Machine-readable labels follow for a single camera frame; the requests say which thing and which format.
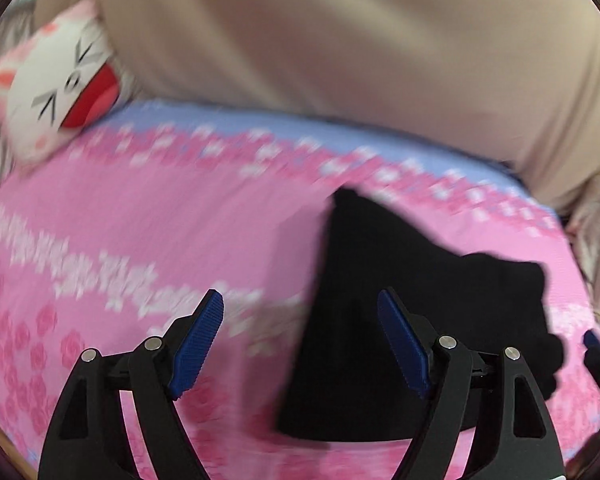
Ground pink rose-print bed sheet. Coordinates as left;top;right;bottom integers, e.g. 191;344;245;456
0;99;600;480

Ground cream floral blanket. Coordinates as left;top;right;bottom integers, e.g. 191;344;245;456
562;147;600;321

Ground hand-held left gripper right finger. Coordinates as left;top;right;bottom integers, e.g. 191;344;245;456
376;288;565;480

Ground pink cat face pillow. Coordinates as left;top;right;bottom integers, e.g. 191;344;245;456
0;2;127;163

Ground beige draped cloth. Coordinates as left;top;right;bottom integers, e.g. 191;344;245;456
32;0;600;211

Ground black pants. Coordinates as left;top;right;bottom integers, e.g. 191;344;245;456
274;187;567;443

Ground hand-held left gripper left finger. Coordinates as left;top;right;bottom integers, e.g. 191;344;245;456
37;289;225;480

